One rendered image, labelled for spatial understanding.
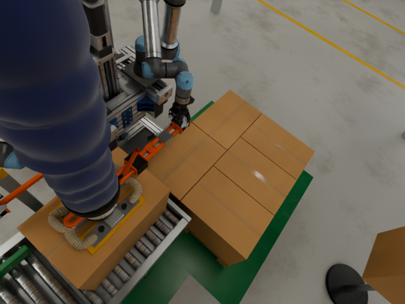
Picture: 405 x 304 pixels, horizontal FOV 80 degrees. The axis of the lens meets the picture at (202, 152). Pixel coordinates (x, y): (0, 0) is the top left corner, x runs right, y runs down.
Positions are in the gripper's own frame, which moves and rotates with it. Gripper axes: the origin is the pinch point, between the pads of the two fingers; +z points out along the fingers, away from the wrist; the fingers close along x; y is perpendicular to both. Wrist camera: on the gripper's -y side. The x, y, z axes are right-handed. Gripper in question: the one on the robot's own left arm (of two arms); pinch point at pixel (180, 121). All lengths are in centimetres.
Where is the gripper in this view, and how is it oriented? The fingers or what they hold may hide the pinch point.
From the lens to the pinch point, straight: 141.2
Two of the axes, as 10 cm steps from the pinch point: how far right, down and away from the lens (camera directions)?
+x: 7.8, 5.9, -1.8
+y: -5.9, 6.3, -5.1
